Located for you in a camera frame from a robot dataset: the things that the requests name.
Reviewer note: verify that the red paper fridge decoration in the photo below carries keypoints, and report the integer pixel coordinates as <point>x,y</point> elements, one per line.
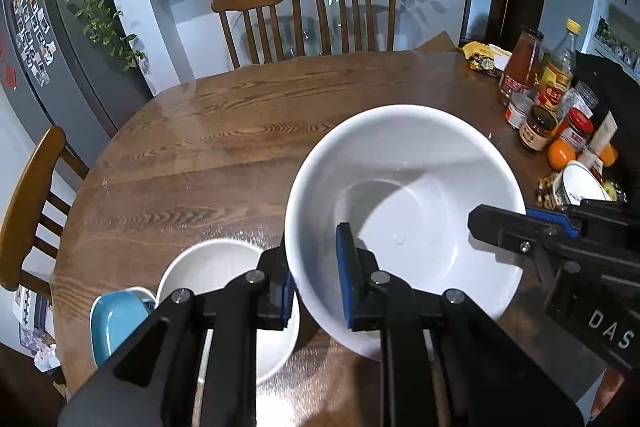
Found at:
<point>10,77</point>

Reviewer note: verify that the person's right hand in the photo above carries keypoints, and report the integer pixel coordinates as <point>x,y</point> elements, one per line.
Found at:
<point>607,394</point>

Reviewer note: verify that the cluster of fridge photos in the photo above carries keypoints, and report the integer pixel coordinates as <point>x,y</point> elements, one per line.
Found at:
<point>35,32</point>

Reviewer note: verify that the beige tube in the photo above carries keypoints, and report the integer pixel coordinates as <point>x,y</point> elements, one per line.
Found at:
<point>602,137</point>

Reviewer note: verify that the orange fruit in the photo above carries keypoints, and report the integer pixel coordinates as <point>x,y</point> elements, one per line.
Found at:
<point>561,155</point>
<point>609,156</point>

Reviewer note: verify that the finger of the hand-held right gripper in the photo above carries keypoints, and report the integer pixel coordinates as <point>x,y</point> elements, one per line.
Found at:
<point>510,229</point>
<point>555,217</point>

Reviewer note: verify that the brown sauce glass bottle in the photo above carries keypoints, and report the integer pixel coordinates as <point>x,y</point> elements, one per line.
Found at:
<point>522,67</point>

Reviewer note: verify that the clear ribbed cup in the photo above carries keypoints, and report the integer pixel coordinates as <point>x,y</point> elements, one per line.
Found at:
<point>582,94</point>

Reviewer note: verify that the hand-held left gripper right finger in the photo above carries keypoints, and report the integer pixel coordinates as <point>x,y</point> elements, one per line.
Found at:
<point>345,277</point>

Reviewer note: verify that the medium white bowl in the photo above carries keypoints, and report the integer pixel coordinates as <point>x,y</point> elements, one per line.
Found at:
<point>425,187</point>

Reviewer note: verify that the wooden bead trivet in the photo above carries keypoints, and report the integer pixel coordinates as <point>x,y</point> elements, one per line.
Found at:
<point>547,192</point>

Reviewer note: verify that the small patterned white bowl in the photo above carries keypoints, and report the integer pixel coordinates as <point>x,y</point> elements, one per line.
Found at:
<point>580,184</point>

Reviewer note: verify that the dark lid sauce jar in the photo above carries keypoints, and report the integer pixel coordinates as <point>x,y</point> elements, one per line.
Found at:
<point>537,129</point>

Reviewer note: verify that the large patterned square plate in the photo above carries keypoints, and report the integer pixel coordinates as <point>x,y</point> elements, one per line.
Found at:
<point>142,292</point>

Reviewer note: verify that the yellow snack packet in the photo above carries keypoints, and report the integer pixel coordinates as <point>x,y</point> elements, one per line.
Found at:
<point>482,57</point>

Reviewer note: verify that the white label jar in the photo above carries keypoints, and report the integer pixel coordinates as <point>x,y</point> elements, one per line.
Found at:
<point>517,112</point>

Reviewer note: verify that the large white bowl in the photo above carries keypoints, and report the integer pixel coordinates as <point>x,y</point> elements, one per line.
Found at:
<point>210,264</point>

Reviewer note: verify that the grey refrigerator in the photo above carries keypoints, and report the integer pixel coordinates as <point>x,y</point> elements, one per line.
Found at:
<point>75,72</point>

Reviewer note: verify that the red lid jar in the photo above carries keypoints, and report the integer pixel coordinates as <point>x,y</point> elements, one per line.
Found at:
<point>575,132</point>

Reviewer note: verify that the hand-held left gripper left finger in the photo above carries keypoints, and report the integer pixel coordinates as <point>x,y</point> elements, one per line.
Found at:
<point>286,302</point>

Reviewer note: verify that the black bag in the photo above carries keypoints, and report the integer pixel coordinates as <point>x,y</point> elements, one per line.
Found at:
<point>610,82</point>

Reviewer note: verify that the purple patterned mat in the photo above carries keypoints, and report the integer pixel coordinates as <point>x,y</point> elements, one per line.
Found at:
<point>30,339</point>

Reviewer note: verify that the yellow cap vinegar bottle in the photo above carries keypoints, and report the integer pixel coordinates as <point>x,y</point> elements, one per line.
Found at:
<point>560,72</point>

